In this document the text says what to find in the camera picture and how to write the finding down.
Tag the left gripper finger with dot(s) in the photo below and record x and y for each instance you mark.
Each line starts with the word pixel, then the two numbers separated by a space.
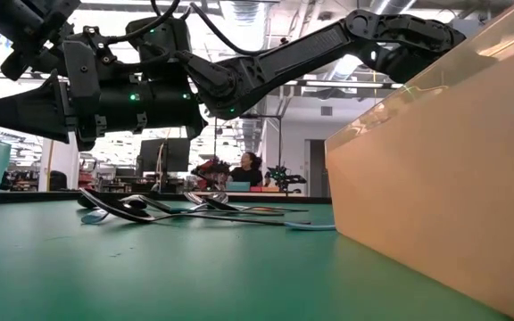
pixel 14 64

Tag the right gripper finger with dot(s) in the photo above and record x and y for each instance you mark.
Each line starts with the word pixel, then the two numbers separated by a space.
pixel 25 111

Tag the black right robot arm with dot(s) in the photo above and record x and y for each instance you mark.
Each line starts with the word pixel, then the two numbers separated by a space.
pixel 306 49

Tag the small black robot arm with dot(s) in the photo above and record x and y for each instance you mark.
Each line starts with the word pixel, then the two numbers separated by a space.
pixel 286 178

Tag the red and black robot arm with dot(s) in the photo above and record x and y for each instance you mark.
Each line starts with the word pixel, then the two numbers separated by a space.
pixel 210 174

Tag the black computer monitor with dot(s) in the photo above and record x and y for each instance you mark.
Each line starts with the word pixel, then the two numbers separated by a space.
pixel 172 156

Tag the white pillar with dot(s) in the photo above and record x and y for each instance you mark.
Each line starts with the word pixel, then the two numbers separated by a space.
pixel 65 165

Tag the black office chair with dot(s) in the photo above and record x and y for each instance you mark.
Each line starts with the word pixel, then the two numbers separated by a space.
pixel 58 182

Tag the red tool cart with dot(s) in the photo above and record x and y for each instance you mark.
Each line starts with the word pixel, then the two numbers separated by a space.
pixel 87 176

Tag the metal spoon at top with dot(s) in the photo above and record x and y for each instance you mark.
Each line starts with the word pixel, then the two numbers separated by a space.
pixel 163 207

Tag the pile of metal cutlery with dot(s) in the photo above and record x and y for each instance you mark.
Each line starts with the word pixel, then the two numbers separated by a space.
pixel 123 209

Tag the person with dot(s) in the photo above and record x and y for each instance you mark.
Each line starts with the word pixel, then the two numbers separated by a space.
pixel 246 176

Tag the small teal box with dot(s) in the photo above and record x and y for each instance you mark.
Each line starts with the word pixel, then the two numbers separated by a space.
pixel 237 186

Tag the black spoon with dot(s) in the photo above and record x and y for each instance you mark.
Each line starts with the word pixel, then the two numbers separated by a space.
pixel 234 206

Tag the small orange box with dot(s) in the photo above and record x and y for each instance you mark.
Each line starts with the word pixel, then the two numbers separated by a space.
pixel 263 189

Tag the green table mat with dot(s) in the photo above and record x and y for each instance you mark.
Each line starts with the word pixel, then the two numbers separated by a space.
pixel 194 276

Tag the grey door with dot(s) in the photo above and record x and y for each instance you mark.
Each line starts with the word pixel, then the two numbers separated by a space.
pixel 318 169

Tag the suspended linear light fixture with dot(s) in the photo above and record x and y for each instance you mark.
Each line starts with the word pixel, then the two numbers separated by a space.
pixel 342 84

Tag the orange plastic bin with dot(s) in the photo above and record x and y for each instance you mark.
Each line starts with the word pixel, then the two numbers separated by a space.
pixel 440 178

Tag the black metal frame rig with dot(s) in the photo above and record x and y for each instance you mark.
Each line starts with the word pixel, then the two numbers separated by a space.
pixel 261 116

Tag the silver ventilation duct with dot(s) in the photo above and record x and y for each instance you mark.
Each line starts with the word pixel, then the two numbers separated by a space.
pixel 246 18
pixel 344 71

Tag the wall vent grille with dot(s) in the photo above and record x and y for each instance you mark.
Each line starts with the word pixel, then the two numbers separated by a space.
pixel 326 111

